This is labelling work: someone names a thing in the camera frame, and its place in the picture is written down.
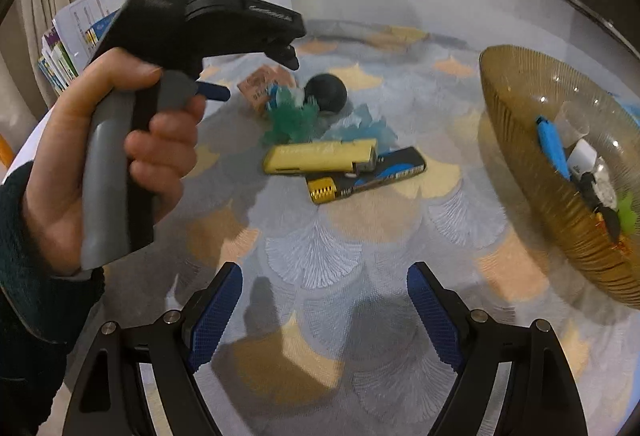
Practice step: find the yellow rectangular lighter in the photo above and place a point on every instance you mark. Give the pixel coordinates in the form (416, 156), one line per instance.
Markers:
(353, 156)

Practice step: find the teal plastic leaf toy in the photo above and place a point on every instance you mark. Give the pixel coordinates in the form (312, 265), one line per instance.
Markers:
(360, 124)

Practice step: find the blue rectangular lighter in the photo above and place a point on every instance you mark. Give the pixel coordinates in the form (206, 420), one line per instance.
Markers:
(551, 146)

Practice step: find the upright books row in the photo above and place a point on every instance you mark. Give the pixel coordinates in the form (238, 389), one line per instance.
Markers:
(69, 44)

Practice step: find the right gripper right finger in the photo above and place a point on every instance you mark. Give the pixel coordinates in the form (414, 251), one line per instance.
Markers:
(541, 396)

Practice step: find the white usb charger cube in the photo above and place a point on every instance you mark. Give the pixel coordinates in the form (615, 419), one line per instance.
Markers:
(582, 159)

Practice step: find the person left hand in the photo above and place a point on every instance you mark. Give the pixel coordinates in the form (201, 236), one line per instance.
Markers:
(75, 203)

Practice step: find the pink card box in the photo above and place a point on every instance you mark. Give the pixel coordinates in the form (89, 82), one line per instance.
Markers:
(256, 87)

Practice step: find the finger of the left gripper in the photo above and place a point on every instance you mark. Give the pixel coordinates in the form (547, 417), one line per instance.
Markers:
(213, 92)

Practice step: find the blue white figurine toy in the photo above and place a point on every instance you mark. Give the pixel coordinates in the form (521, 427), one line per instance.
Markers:
(282, 96)

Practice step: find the patterned fan-motif table mat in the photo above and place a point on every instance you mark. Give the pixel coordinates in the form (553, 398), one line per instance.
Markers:
(325, 340)

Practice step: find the dark green sleeve forearm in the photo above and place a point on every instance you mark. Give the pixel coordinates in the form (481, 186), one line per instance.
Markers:
(42, 317)

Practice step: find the clear glass carriage ornament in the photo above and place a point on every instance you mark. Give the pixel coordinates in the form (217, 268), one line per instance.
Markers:
(572, 124)

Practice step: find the black ball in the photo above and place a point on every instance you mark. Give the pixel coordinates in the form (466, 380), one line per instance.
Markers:
(327, 91)

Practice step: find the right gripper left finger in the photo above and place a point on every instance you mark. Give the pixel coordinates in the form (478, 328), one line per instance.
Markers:
(109, 397)

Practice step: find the black animal figurine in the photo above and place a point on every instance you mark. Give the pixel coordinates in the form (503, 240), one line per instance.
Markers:
(588, 192)

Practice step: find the light green plastic leaf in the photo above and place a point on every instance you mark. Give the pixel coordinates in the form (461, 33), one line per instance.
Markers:
(626, 214)

